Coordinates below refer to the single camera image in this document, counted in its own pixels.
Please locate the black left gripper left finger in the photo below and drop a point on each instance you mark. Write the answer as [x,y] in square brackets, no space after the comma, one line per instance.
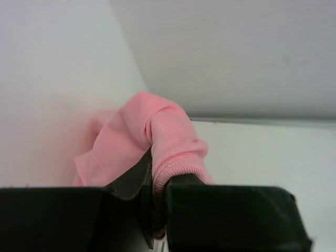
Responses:
[115,217]

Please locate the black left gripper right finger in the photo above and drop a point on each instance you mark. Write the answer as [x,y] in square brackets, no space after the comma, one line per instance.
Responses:
[204,217]

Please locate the pink t shirt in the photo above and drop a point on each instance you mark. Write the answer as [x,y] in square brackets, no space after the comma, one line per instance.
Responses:
[145,122]

